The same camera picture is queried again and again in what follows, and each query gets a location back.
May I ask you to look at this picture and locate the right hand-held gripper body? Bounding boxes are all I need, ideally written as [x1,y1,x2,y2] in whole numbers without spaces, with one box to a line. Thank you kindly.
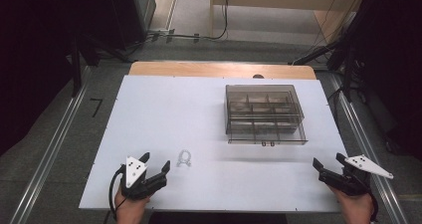
[318,154,395,197]

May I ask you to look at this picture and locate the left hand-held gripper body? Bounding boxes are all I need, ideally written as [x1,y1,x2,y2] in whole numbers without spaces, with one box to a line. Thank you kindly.
[119,155,167,200]

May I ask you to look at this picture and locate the small clear silver trinket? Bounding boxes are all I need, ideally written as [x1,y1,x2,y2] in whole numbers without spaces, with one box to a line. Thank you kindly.
[176,149,193,168]

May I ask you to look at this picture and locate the transparent grey compartment box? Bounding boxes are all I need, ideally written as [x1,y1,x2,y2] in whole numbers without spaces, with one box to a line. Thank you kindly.
[224,84,309,147]

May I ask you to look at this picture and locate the person's right hand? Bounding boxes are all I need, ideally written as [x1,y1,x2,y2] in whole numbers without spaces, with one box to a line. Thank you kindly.
[329,185,375,224]

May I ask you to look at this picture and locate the person's left hand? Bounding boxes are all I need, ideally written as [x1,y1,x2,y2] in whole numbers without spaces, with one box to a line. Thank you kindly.
[113,189,151,224]

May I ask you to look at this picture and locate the black metal stand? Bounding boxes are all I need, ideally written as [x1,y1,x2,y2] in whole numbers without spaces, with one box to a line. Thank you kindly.
[288,4,404,155]
[65,31,133,99]

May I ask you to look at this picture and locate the dark cabinet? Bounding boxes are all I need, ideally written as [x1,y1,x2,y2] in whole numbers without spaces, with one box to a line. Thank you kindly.
[105,0,157,51]

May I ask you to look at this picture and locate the dark curtain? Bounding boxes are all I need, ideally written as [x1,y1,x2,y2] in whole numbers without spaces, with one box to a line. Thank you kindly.
[0,0,110,157]

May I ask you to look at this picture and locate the light wooden shelf unit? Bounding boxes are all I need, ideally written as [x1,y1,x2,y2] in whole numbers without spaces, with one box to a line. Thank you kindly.
[208,0,367,44]

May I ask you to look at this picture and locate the metal floor rail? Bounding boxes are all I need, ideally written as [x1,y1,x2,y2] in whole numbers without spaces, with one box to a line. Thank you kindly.
[9,65,94,224]
[327,72,410,224]

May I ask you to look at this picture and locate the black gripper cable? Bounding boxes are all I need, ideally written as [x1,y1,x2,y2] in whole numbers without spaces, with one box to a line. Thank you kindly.
[367,189,380,223]
[108,165,127,220]

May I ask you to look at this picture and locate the black floor cable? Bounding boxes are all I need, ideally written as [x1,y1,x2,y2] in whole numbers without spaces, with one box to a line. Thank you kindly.
[125,0,232,58]

